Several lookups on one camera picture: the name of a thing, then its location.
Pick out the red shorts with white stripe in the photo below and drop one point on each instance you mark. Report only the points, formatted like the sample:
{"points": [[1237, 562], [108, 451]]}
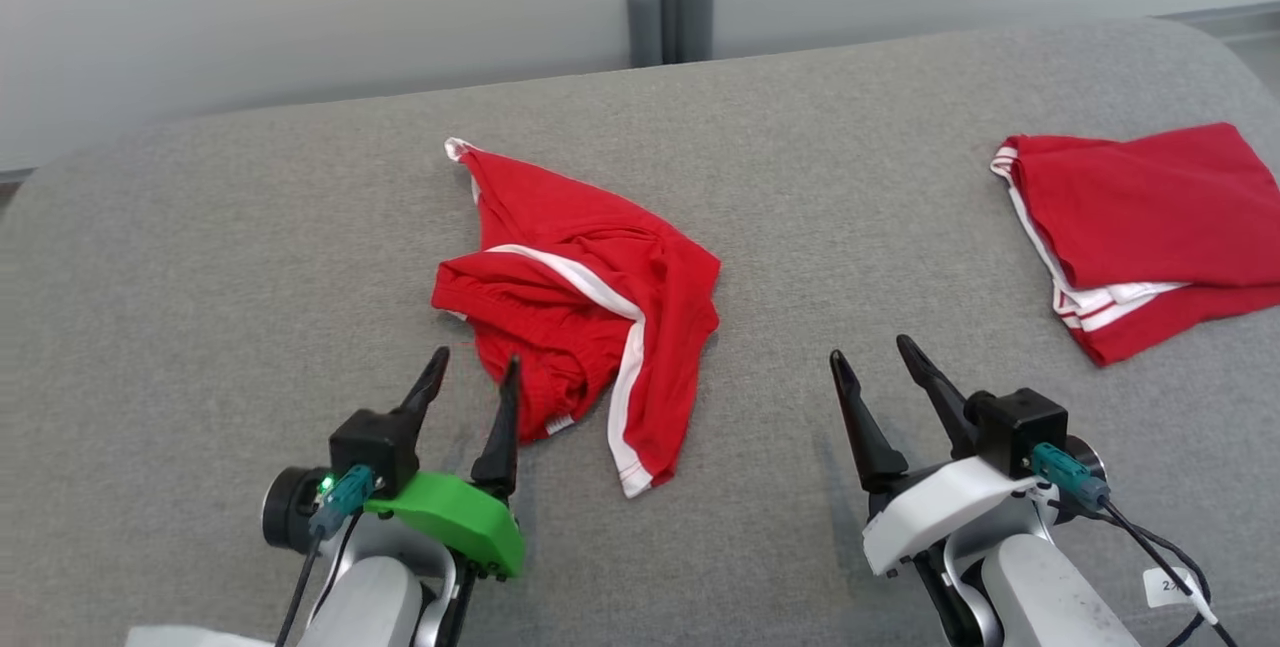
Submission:
{"points": [[590, 257]]}

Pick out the red jersey with white sleeves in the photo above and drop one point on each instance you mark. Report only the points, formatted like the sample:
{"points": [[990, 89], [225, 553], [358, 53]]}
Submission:
{"points": [[1150, 207]]}

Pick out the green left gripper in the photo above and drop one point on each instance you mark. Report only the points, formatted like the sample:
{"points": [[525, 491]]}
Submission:
{"points": [[460, 522]]}

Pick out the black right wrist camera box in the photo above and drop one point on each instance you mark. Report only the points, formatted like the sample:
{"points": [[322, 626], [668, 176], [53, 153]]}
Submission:
{"points": [[1015, 427]]}

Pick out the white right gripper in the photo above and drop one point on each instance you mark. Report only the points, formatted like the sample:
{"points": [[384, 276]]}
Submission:
{"points": [[940, 512]]}

